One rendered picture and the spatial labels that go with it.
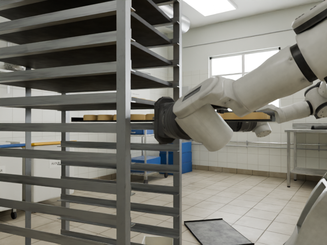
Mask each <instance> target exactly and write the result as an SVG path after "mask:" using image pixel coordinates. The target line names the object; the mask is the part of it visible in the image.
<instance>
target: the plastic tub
mask: <svg viewBox="0 0 327 245"><path fill-rule="evenodd" d="M142 244H145V245H173V238H169V237H163V236H144V238H143V241H142Z"/></svg>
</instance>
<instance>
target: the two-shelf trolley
mask: <svg viewBox="0 0 327 245"><path fill-rule="evenodd" d="M130 136H131V137H142V143H143V137H145V143H146V137H152V136H154V134H148V135H147V134H146V130H145V134H144V135H132V134H131V135H130ZM145 163H146V151H145ZM166 164H167V165H168V152H166ZM154 173H157V172H146V171H145V172H144V173H143V172H132V171H130V174H131V175H140V176H144V184H148V180H147V176H148V175H151V174H154ZM164 177H165V178H167V177H168V173H165V174H164Z"/></svg>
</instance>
